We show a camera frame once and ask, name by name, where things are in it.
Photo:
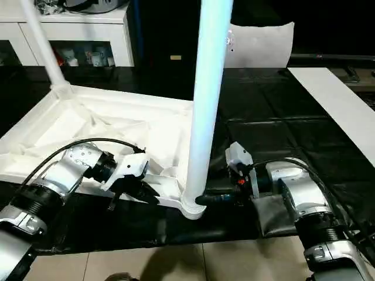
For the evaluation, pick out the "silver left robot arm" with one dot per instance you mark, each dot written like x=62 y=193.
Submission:
x=58 y=172

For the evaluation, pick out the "white plastic table leg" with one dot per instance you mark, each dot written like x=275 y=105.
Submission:
x=44 y=44
x=208 y=87

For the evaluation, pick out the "white cup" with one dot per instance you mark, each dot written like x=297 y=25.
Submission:
x=110 y=61
x=95 y=59
x=71 y=61

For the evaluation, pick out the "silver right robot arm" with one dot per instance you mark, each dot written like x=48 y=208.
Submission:
x=304 y=190

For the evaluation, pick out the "black table mat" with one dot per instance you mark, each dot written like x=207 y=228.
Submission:
x=278 y=117

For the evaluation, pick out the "dark robot left foot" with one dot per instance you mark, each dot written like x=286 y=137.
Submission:
x=118 y=277

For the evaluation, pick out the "thin black bar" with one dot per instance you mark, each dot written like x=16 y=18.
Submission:
x=337 y=57

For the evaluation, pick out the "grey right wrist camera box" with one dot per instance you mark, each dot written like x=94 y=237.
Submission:
x=238 y=155

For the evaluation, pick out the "grey cushion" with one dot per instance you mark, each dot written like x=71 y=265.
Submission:
x=260 y=47

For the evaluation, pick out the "white cabinet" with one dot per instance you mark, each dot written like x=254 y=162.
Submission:
x=88 y=32

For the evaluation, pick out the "black sofa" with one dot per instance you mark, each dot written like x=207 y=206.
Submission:
x=164 y=29

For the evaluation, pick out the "white low table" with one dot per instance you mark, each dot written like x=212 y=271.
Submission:
x=337 y=99

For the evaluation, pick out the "white plastic table top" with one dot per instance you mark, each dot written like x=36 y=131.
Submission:
x=132 y=99

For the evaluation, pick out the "small yellow label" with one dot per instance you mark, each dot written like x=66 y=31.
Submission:
x=175 y=57

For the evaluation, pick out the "grey bag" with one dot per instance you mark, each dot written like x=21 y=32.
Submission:
x=96 y=6

